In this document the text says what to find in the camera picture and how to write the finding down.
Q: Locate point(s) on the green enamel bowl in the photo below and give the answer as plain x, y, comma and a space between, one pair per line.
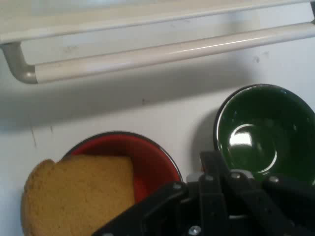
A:
268, 127

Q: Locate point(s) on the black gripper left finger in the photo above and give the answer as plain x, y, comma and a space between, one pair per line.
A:
172, 209

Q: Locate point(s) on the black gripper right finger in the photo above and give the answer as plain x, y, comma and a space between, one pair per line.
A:
265, 206

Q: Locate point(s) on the brown bread slice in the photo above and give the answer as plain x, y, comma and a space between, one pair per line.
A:
73, 196

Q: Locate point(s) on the red enamel bowl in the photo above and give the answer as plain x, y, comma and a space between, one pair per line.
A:
155, 167

